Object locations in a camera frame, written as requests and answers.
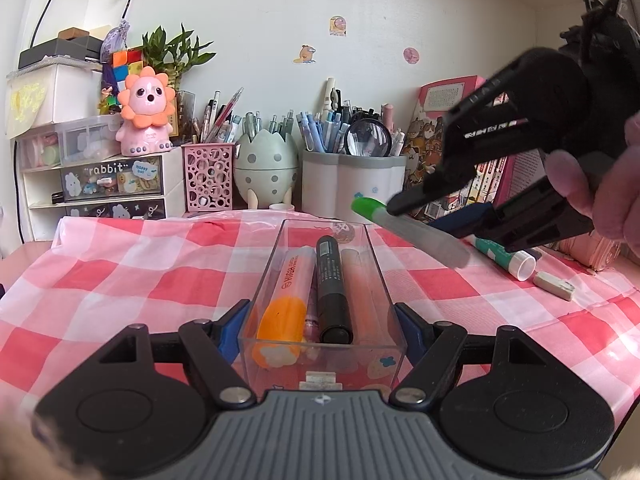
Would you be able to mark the green highlighter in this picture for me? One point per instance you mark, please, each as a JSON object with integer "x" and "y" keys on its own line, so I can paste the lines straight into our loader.
{"x": 430, "y": 242}

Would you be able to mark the purple sachet bag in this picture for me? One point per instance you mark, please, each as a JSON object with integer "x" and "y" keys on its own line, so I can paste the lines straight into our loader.
{"x": 114, "y": 40}

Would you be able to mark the bear wall sticker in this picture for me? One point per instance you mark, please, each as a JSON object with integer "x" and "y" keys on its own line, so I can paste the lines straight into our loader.
{"x": 305, "y": 54}

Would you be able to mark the white storage box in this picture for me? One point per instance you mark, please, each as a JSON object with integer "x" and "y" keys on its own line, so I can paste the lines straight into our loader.
{"x": 75, "y": 95}

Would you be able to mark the open white book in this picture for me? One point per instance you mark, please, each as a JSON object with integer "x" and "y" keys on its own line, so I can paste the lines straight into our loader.
{"x": 527, "y": 170}

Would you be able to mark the clear plastic tray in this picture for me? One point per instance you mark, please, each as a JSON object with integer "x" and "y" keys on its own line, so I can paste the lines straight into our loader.
{"x": 327, "y": 362}

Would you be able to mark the orange highlighter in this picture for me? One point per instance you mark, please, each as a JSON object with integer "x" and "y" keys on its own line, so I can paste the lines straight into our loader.
{"x": 280, "y": 320}

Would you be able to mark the white mini drawer cabinet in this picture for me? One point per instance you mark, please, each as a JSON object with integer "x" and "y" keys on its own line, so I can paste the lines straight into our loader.
{"x": 172, "y": 185}

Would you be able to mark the bunch of red black pens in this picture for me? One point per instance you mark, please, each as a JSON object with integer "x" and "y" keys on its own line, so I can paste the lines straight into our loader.
{"x": 220, "y": 120}

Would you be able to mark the dark grey box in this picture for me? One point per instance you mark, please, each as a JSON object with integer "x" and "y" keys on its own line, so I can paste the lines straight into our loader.
{"x": 80, "y": 47}

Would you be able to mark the pink pencil case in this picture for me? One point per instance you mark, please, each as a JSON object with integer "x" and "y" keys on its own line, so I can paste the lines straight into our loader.
{"x": 590, "y": 252}

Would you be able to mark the bunch of grey pens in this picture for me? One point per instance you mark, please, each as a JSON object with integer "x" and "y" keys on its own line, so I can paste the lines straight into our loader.
{"x": 255, "y": 125}

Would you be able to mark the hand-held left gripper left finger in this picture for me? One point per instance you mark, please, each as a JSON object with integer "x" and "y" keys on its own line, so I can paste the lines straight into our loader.
{"x": 231, "y": 332}

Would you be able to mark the purple pen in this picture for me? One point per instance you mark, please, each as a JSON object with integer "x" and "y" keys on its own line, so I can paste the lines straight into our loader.
{"x": 311, "y": 325}

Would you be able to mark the small brown box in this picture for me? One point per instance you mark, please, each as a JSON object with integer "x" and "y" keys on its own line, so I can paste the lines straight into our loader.
{"x": 74, "y": 33}

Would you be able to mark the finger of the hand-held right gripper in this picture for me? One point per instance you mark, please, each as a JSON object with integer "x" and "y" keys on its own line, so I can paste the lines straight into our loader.
{"x": 465, "y": 220}
{"x": 440, "y": 185}

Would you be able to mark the pink mesh pen holder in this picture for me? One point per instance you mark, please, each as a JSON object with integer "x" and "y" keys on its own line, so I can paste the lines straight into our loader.
{"x": 207, "y": 180}

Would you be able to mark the white green glue stick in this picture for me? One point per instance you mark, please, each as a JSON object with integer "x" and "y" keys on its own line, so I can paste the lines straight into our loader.
{"x": 515, "y": 262}

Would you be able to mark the small toy figurine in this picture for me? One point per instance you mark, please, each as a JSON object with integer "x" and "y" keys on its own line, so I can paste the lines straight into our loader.
{"x": 109, "y": 96}

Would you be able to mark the square wall sticker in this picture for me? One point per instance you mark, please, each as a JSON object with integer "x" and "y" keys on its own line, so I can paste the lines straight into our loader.
{"x": 338, "y": 25}

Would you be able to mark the pink checkered tablecloth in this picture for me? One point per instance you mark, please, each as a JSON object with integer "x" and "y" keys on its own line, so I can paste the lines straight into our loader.
{"x": 150, "y": 270}

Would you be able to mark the bunch of blue pink pens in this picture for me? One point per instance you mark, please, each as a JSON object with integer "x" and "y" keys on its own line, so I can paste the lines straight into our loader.
{"x": 320, "y": 130}

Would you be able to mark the person's right hand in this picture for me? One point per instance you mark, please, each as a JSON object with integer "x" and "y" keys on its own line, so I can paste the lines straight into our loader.
{"x": 615, "y": 200}

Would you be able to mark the black flat box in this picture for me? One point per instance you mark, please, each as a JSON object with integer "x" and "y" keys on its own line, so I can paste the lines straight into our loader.
{"x": 40, "y": 55}

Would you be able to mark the pink lion toy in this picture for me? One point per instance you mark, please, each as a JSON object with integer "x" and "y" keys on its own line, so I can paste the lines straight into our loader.
{"x": 147, "y": 105}

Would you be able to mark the lucky bamboo plant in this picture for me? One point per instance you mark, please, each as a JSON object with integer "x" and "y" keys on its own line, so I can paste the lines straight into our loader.
{"x": 175, "y": 52}

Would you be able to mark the black magnifying glass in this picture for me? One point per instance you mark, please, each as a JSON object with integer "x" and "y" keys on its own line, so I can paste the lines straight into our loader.
{"x": 370, "y": 137}

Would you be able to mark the pink comic book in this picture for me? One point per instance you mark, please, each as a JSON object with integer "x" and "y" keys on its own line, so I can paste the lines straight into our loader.
{"x": 430, "y": 110}

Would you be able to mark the tall white tube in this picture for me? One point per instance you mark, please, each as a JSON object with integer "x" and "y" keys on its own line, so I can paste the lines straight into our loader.
{"x": 330, "y": 92}

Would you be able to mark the green egg pen holder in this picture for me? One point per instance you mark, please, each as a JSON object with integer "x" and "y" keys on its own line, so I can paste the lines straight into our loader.
{"x": 265, "y": 165}

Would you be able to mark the round pink wall sticker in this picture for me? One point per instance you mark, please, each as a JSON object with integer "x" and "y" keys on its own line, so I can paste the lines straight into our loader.
{"x": 411, "y": 54}

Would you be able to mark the black marker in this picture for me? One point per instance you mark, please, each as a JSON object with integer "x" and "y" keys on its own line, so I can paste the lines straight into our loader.
{"x": 332, "y": 290}

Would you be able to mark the colourful puzzle cube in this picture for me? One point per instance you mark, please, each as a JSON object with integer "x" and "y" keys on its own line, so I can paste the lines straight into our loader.
{"x": 126, "y": 62}

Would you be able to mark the clear plastic drawer box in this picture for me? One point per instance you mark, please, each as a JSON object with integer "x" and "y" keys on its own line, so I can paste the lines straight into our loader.
{"x": 80, "y": 142}

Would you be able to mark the grey white pen holder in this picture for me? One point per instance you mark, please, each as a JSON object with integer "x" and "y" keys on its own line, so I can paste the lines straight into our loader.
{"x": 325, "y": 185}

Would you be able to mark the white eraser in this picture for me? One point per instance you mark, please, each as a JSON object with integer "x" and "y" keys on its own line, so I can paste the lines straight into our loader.
{"x": 555, "y": 285}

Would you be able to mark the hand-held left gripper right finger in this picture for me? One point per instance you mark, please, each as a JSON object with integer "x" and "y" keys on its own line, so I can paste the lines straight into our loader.
{"x": 407, "y": 332}

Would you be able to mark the black pencil lead case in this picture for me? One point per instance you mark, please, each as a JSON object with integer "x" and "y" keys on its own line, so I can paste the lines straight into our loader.
{"x": 539, "y": 254}

